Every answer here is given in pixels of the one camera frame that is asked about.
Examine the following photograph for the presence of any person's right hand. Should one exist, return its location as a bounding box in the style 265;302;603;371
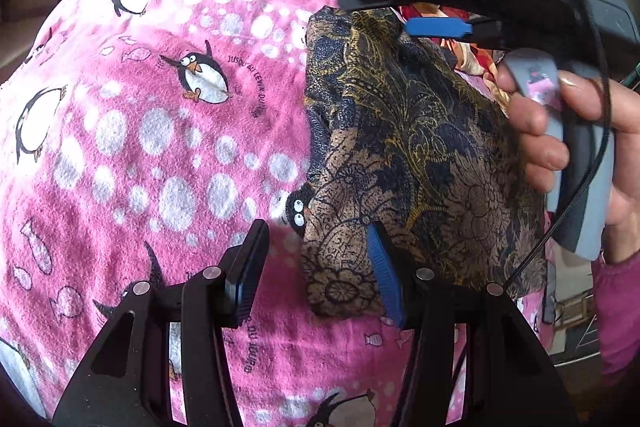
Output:
496;63;640;266

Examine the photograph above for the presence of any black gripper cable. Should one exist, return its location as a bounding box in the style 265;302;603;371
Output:
502;0;614;291

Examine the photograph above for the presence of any gold and red satin cloth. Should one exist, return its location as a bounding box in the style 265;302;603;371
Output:
276;0;511;108

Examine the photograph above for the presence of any pink penguin blanket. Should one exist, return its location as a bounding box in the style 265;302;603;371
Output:
1;0;411;426

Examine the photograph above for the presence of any magenta right sleeve forearm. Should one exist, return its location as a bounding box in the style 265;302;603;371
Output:
592;253;639;385

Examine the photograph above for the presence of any dark floral batik garment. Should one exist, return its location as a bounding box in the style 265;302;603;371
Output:
290;6;547;319

